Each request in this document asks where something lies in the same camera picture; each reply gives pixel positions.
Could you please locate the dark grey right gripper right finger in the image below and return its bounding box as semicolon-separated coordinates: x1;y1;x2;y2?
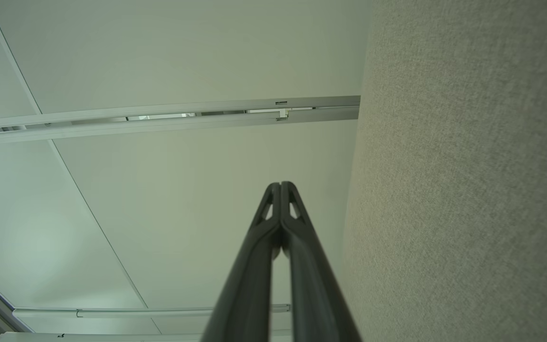
281;181;362;342

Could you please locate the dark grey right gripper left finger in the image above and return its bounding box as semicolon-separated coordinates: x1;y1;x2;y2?
201;182;282;342

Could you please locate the grey fabric sofa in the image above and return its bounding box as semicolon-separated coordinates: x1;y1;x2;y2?
342;0;547;342

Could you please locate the white ceiling tube rail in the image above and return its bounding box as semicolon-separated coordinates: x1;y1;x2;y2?
12;304;292;319

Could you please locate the white ceiling track rail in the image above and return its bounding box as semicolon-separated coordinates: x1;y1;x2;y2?
0;95;361;146

